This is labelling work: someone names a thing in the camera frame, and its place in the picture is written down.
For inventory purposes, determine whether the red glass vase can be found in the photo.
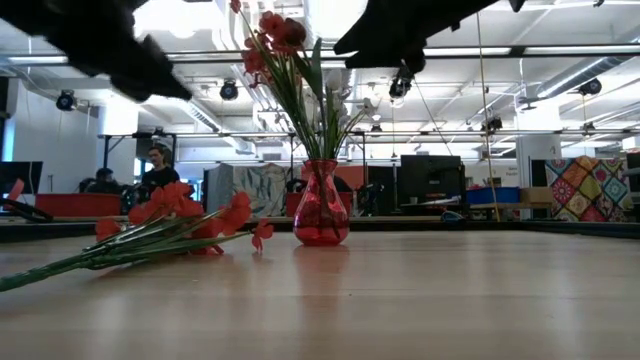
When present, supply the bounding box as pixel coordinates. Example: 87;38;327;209
292;158;351;247

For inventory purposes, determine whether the black curved cable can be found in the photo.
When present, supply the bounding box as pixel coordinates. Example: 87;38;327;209
0;197;55;224

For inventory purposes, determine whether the pink flat object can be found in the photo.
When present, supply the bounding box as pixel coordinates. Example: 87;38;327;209
2;178;25;212

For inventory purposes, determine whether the leaf print fabric panel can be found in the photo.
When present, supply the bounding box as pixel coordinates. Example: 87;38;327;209
205;162;289;217

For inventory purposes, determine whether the thin yellow cord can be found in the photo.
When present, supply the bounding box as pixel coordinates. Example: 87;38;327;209
474;10;500;221

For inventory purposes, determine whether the small red flower bunch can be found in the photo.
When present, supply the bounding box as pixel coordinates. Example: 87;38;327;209
228;0;334;166

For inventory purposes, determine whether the person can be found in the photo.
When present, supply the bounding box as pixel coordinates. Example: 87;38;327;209
140;144;181;194
79;167;124;195

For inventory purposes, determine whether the brown cardboard box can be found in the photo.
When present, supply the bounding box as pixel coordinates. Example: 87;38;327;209
519;187;554;204

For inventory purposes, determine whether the black overhead frame bar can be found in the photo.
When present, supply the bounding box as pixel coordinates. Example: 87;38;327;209
0;43;640;65

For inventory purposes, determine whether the large black monitor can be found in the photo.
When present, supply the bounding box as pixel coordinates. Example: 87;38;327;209
399;154;464;216

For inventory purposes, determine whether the blue storage bin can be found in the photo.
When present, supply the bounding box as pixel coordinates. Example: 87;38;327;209
467;187;521;205

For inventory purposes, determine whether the black computer monitor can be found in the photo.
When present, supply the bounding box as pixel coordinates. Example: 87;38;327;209
0;160;44;196

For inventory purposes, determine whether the colourful patchwork quilt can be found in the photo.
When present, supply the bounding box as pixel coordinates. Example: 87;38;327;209
544;155;635;223

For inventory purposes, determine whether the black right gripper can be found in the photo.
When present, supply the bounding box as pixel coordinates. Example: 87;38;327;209
333;0;499;75

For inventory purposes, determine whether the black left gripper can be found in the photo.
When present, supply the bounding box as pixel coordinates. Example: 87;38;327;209
14;0;193;103

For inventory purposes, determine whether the large red flower bunch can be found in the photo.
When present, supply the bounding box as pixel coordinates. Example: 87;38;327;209
0;180;275;294

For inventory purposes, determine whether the black table border rail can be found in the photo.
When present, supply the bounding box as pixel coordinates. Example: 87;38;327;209
0;215;640;245

